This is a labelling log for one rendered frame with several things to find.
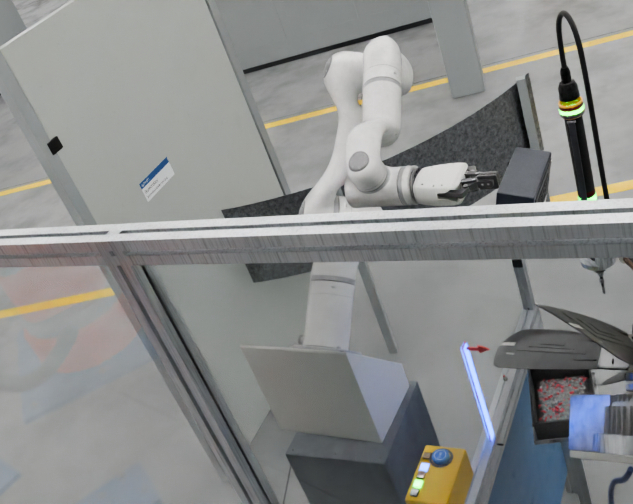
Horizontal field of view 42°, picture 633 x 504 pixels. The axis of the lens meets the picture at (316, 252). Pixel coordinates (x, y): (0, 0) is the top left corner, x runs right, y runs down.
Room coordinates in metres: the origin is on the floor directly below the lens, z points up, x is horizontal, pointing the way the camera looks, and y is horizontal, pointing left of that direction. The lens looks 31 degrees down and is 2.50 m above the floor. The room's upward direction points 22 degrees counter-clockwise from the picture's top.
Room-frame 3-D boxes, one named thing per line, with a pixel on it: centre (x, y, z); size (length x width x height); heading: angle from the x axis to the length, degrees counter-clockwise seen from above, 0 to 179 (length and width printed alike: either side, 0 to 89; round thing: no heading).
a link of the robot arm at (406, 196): (1.54, -0.24, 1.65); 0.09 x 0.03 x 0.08; 144
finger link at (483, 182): (1.43, -0.36, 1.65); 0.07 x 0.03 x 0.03; 54
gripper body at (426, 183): (1.50, -0.29, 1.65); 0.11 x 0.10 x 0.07; 54
